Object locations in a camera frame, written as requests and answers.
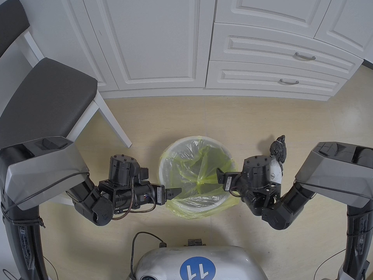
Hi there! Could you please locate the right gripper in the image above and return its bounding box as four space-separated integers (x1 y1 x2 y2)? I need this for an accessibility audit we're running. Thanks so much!
216 169 247 196

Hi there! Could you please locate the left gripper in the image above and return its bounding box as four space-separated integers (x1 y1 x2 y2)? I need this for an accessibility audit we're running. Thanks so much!
132 184 182 208

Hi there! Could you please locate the yellow plastic bag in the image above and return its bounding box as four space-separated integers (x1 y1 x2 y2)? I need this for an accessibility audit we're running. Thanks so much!
159 137 239 219

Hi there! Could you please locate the black plastic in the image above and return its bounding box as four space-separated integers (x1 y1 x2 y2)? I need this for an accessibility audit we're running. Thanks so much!
269 135 289 171

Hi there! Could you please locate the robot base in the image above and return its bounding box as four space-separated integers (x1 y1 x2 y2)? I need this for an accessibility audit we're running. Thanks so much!
132 238 268 280

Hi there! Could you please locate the white trash bin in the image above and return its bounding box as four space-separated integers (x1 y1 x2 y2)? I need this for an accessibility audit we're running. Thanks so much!
159 135 238 219

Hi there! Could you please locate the white wardrobe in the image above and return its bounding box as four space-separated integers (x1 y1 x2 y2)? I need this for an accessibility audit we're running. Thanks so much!
54 0 373 102

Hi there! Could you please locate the dark grey white chair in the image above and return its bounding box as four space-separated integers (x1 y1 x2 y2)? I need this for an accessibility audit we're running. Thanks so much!
0 0 132 206

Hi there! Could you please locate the black cable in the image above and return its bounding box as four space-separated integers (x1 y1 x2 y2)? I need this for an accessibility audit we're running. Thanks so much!
318 249 348 280
130 232 167 277

